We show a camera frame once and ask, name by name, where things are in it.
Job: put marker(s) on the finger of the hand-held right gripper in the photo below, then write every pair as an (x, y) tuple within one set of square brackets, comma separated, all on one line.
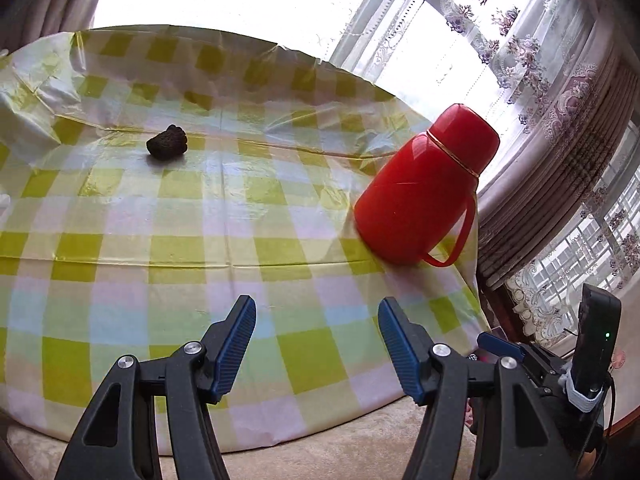
[(500, 346)]

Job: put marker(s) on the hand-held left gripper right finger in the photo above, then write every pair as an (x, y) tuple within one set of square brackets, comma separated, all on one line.
[(400, 350)]

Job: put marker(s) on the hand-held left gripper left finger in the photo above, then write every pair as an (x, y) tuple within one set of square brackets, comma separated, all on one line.
[(232, 350)]

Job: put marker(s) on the green checkered plastic tablecloth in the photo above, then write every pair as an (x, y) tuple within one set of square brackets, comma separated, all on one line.
[(200, 240)]

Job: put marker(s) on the red thermos flask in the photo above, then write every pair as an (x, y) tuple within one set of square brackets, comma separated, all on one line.
[(415, 195)]

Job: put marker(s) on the mauve patterned pleated curtain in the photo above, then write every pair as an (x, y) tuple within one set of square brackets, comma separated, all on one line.
[(565, 160)]

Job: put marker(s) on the brown knitted piece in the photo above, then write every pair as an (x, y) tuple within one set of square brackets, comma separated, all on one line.
[(167, 144)]

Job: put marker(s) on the beige curtain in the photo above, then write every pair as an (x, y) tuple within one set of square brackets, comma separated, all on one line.
[(55, 5)]

